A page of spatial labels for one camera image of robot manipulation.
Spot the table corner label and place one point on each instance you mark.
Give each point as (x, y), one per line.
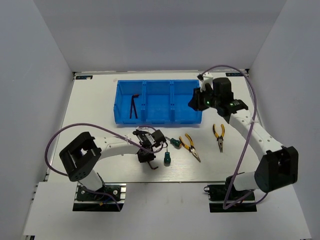
(83, 77)
(234, 74)

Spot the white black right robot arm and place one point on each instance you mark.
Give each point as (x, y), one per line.
(278, 165)

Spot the green stubby flathead screwdriver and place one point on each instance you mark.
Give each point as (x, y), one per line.
(167, 158)

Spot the yellow black long-nose pliers right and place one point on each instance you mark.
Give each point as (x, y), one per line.
(219, 137)

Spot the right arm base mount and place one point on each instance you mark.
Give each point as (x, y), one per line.
(216, 195)

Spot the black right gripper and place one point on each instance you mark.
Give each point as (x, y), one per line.
(196, 102)

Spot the blue three-compartment plastic bin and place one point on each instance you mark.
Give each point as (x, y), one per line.
(160, 102)

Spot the yellow black pliers left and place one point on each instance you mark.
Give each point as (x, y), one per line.
(190, 147)

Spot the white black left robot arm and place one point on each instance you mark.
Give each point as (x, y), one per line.
(81, 155)

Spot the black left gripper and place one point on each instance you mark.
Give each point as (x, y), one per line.
(142, 158)

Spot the right table corner label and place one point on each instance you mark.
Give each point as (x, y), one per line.
(234, 74)

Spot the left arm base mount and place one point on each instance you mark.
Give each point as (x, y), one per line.
(112, 202)

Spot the green stubby Phillips screwdriver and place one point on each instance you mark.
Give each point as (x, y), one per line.
(176, 143)

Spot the left table corner label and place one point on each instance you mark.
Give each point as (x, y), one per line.
(83, 77)

